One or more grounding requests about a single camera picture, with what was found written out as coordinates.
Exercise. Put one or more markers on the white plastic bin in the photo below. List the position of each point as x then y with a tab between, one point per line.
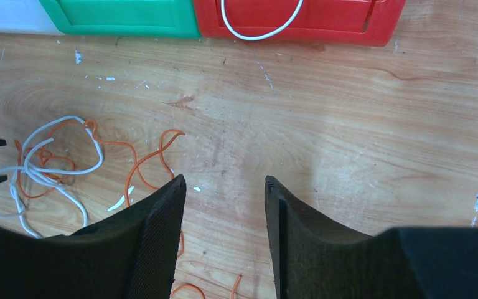
25	17

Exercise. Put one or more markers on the red plastic bin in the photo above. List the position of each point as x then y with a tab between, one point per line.
360	22

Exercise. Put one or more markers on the green plastic bin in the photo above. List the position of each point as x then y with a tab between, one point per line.
159	18

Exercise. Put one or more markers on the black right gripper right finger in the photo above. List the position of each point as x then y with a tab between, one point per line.
316	257

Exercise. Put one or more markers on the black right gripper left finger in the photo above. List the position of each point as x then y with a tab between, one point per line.
131	254

